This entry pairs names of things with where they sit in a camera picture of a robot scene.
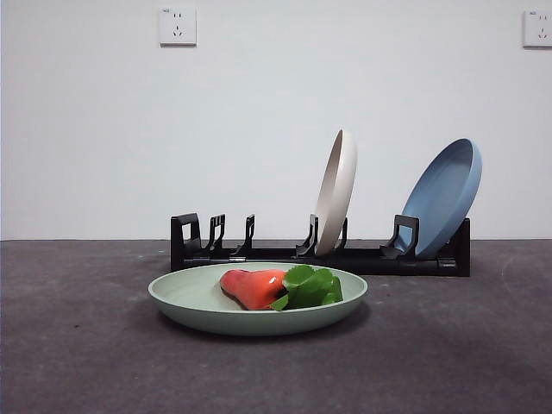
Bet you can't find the beige plate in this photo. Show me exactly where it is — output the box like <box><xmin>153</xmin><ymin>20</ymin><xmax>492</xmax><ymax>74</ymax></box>
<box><xmin>313</xmin><ymin>128</ymin><xmax>359</xmax><ymax>256</ymax></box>

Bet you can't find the orange carrot with green leaves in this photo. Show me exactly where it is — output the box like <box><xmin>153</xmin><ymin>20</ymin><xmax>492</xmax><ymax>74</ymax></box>
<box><xmin>219</xmin><ymin>266</ymin><xmax>344</xmax><ymax>312</ymax></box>

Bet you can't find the blue plate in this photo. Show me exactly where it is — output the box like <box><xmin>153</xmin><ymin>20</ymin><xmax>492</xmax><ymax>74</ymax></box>
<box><xmin>400</xmin><ymin>137</ymin><xmax>483</xmax><ymax>259</ymax></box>

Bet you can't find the black plate rack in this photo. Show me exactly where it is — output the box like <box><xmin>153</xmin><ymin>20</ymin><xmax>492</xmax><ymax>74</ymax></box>
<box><xmin>170</xmin><ymin>212</ymin><xmax>471</xmax><ymax>278</ymax></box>

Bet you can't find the white wall socket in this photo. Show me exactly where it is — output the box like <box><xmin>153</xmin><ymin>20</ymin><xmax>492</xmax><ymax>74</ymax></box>
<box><xmin>523</xmin><ymin>9</ymin><xmax>552</xmax><ymax>48</ymax></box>
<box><xmin>159</xmin><ymin>6</ymin><xmax>198</xmax><ymax>47</ymax></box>

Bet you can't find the green plate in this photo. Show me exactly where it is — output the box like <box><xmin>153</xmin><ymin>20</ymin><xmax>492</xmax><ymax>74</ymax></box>
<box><xmin>147</xmin><ymin>261</ymin><xmax>369</xmax><ymax>336</ymax></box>

